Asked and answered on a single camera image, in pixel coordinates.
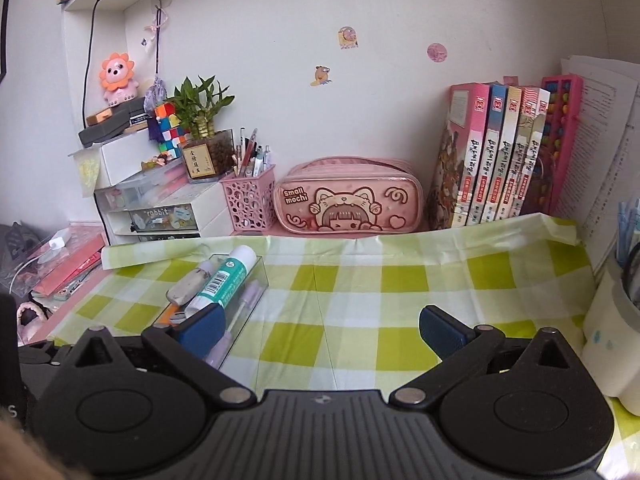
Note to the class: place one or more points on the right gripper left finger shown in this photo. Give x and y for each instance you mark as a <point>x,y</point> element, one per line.
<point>182,349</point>

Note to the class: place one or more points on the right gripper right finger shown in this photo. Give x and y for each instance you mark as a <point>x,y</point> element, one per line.
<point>464,352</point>

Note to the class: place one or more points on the orange highlighter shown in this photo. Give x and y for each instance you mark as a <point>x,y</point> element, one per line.
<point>171,315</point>

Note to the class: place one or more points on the white green glue stick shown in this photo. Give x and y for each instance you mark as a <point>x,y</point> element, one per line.
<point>225,282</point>

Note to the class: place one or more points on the clear plastic organizer tray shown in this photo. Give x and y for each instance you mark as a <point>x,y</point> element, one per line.
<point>208,308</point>

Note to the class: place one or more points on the grey white eraser case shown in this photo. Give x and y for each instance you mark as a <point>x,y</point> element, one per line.
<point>182,292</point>

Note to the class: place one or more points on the lilac pen in tray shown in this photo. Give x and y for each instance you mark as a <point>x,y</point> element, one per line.
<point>237,313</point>

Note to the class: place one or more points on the green checked tablecloth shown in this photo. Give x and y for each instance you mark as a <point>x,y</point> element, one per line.
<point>343,314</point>

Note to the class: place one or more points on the red flat box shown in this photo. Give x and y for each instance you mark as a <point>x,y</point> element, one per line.
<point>76,249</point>

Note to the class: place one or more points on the pink cover comic book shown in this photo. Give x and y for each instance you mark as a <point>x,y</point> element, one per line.
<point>458,159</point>

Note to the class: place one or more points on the white cup at right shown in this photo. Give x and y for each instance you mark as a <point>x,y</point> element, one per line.
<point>611,350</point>

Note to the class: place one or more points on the white drawer organizer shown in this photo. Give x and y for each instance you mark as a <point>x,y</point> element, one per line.
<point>136,205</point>

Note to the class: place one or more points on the pink perforated pen holder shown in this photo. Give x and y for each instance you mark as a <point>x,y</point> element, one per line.
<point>250,202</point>

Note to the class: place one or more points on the bamboo plant in glass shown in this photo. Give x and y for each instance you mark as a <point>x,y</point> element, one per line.
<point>209,153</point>

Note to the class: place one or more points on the pink cat pencil case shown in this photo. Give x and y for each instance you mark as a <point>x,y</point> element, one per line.
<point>349,195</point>

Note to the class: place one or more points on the colourful twisted cube puzzle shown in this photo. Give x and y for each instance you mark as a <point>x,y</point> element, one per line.
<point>167,131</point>

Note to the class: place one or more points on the pink abacus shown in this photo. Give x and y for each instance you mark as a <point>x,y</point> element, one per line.
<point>560,126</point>

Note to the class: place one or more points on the pink lion figurine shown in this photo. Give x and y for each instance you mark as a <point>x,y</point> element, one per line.
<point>117,79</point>

